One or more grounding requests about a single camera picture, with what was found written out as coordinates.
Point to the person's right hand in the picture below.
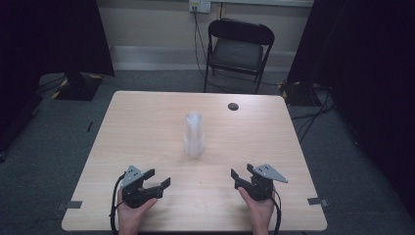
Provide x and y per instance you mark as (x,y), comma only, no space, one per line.
(259,212)

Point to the white wall socket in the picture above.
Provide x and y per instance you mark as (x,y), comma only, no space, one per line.
(199,5)

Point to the stack of clear plastic cups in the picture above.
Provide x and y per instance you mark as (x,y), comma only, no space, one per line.
(194,137)

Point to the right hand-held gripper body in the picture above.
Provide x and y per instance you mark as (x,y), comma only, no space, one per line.
(261,186)

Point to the black curtain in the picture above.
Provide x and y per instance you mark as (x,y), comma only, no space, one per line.
(368,81)
(39,49)

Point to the person's left hand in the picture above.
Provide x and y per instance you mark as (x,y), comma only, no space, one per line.
(132,215)

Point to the black stand base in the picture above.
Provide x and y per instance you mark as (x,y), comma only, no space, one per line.
(295,94)
(78,87)

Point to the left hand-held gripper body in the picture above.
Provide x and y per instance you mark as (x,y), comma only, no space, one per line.
(137,192)

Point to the grey tape strip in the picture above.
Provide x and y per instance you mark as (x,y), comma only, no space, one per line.
(73,205)
(316,201)

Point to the black folding chair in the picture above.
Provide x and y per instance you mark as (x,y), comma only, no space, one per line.
(236,54)

